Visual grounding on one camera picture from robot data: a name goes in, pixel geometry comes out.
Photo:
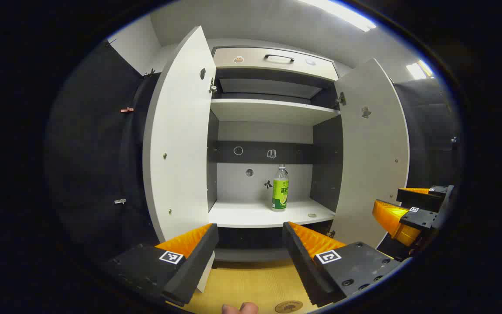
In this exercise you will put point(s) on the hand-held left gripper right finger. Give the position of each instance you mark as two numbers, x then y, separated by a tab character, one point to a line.
301	266

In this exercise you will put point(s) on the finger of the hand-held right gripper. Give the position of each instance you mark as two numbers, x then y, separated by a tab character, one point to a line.
421	218
421	198

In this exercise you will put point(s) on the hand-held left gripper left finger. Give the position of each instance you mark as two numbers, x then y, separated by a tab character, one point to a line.
198	266

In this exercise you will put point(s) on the round brown coaster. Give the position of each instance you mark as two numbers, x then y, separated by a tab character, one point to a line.
289	307

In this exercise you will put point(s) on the green label plastic bottle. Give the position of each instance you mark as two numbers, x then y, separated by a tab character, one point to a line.
279	196

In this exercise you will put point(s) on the metal door hinge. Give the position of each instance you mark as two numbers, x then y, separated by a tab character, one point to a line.
341	99
212	87

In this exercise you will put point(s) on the white and grey cabinet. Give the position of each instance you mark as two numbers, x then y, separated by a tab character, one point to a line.
264	131

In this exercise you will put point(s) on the white cabinet shelf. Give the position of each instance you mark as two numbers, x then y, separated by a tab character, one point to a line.
268	111

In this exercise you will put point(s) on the beige cabinet drawer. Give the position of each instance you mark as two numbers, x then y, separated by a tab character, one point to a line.
303	69

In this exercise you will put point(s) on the black backdrop cloth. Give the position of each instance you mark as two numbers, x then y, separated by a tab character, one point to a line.
429	131
89	152

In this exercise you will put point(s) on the silver clip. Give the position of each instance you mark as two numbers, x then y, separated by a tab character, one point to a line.
120	201

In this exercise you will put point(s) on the small ceiling light panel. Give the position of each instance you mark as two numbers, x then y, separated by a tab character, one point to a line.
415	71

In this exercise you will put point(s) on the red clip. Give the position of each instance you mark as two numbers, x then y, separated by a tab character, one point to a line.
127	110

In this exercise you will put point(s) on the black clip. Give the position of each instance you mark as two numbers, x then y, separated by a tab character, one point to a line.
150	73

